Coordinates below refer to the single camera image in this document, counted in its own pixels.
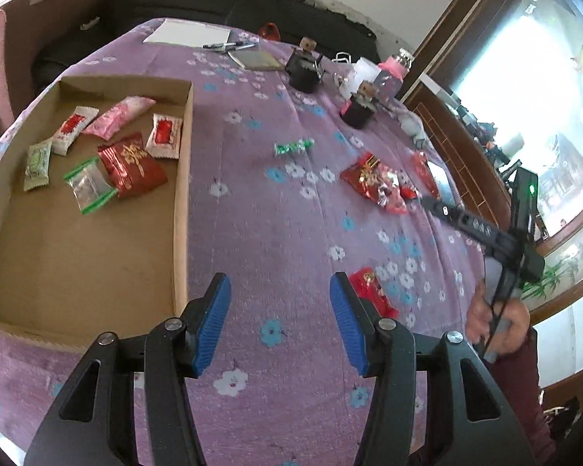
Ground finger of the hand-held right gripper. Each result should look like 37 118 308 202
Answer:
419 196 511 253

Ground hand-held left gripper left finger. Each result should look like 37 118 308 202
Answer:
24 272 234 466

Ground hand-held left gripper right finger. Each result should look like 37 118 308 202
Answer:
329 272 538 466

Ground red gold-print snack packet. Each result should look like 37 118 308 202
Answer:
97 132 168 198
347 267 399 321

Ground pink clear snack packet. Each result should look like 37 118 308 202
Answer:
372 175 410 215

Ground large red gold-print packet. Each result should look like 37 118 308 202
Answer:
339 152 399 200

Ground shallow cardboard box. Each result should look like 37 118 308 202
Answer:
0 75 195 350

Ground green twisted candy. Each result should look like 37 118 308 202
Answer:
273 139 316 157

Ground person's right forearm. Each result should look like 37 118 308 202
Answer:
488 330 559 466

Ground person's right hand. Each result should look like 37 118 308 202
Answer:
466 291 532 357

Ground dark glossy phone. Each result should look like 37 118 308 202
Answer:
428 160 456 205

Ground red candy packet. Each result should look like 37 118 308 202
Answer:
412 153 440 200

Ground wooden side cabinet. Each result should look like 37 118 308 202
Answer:
403 73 516 234

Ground crumpled white cloth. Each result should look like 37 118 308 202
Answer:
396 107 428 149

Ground purple floral blanket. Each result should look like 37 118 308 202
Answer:
0 17 491 466

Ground black device with wooden top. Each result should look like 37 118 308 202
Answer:
284 37 326 94
340 81 382 130

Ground pink water bottle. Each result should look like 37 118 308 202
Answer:
376 47 415 103

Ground decorated glass panel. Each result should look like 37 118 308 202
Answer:
447 0 583 302

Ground white plastic container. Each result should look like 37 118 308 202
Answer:
352 57 382 88

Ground clear green-edged snack packet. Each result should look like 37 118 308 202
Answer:
63 156 119 215

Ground white and red snack packet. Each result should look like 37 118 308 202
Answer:
145 113 184 160
51 106 100 156

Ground green and white snack packet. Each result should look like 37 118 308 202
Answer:
23 139 54 192

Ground tan notebook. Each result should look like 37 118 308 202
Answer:
227 49 283 71

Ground white paper sheet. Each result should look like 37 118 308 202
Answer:
143 18 231 47

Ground black sofa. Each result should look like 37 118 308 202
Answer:
31 0 380 93

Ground maroon armchair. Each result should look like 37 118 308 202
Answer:
0 0 115 122

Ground wooden door frame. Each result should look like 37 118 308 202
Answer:
410 0 518 103

